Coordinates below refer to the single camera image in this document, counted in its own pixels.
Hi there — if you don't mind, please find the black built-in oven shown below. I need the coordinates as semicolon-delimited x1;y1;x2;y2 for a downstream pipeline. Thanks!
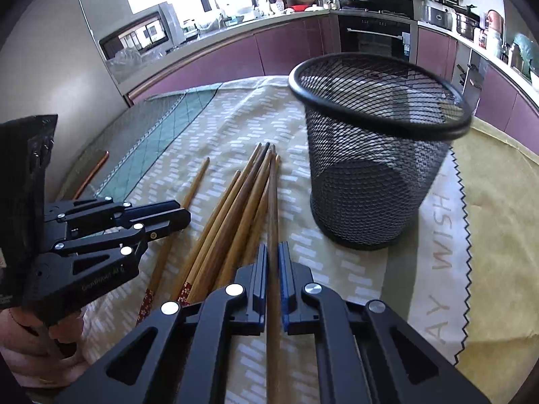
337;0;417;61

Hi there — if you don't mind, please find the smartphone with brown case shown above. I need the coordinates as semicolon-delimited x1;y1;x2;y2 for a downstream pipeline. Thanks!
69;149;109;199

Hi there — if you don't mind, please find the steel pot on counter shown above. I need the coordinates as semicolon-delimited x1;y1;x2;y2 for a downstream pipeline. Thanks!
456;13;480;41

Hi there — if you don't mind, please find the black mesh utensil holder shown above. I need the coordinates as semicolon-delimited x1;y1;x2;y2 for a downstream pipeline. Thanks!
288;52;472;251

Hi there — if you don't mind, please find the person left hand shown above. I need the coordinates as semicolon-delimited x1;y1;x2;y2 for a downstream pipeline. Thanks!
1;307;89;389

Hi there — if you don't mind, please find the yellow cloth mat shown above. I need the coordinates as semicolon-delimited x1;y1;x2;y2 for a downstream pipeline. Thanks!
453;119;538;403

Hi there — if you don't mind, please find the wooden chopstick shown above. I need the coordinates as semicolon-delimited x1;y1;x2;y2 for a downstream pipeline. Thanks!
241;144;281;265
169;143;261;302
179;143;270;305
135;157;210;326
266;145;281;403
214;150;271;289

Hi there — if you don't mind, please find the silver microwave oven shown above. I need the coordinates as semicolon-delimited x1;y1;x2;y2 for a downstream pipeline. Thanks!
99;2;186;60

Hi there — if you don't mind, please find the patterned beige table cloth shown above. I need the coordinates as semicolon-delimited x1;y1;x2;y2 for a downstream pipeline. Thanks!
79;76;471;404

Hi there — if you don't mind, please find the black wok on stove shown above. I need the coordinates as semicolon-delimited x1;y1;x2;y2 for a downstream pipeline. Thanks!
339;0;370;9

